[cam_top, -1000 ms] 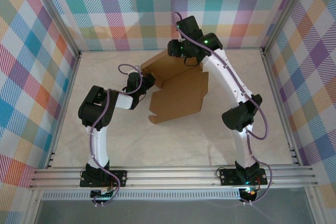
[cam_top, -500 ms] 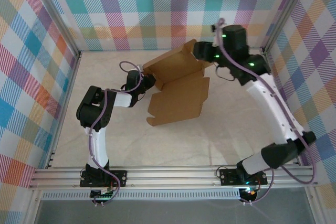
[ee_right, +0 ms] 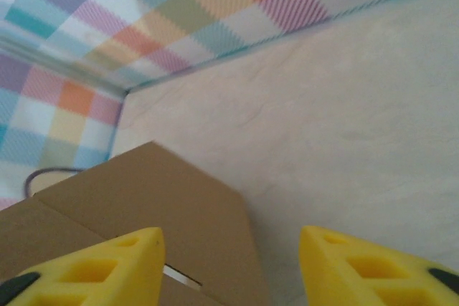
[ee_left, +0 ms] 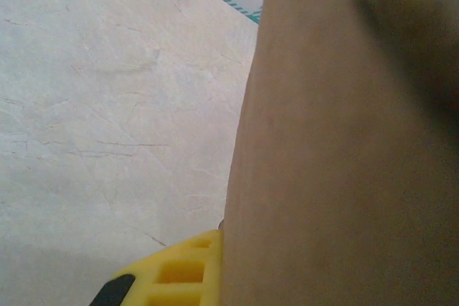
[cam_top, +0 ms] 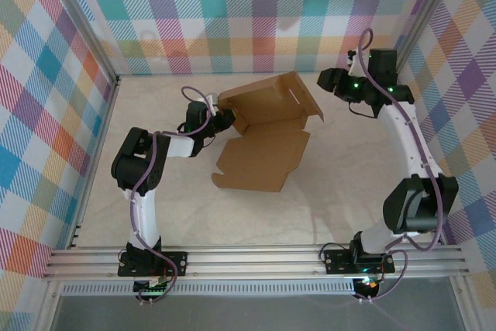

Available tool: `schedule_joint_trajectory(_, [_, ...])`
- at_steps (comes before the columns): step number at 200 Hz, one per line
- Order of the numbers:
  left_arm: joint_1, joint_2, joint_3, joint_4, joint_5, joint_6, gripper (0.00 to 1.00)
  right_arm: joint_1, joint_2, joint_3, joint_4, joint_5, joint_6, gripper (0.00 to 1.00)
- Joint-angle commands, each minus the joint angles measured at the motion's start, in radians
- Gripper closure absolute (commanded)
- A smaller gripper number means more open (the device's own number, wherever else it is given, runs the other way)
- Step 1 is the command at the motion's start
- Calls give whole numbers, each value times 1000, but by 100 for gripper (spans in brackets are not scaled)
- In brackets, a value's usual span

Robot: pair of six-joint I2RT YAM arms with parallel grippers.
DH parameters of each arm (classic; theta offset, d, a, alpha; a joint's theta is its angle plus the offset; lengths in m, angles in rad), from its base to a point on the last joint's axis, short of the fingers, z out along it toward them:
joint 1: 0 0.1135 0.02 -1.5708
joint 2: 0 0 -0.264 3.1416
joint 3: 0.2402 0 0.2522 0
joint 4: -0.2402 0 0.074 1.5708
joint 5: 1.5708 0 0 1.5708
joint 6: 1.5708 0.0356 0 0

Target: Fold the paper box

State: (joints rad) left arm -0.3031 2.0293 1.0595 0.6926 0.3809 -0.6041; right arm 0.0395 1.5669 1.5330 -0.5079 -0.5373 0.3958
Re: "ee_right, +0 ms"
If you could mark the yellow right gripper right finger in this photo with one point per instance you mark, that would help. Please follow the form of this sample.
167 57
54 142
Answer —
373 277

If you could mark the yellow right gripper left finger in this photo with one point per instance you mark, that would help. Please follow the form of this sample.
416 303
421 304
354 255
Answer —
89 277

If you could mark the brown cardboard box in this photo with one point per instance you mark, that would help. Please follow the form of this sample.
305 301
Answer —
150 198

